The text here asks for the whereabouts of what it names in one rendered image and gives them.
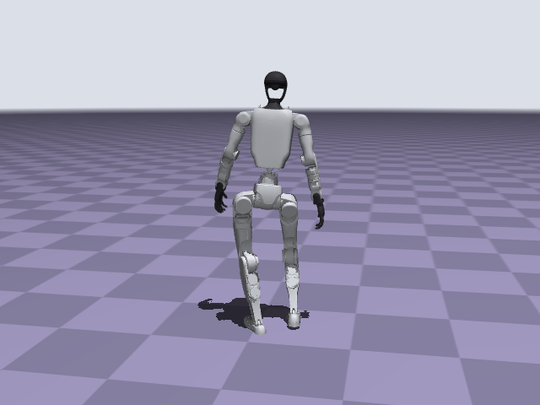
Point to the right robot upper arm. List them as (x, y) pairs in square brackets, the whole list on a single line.
[(301, 122)]

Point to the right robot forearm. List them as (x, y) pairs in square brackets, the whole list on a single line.
[(314, 179)]

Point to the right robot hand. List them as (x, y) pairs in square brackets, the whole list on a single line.
[(321, 212)]

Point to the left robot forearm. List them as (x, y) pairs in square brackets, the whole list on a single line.
[(224, 171)]

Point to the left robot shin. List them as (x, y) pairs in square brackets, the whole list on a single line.
[(251, 287)]

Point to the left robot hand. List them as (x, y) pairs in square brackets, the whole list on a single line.
[(218, 197)]

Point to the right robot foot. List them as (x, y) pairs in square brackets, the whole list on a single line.
[(293, 319)]

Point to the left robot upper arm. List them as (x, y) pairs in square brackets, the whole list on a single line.
[(242, 120)]

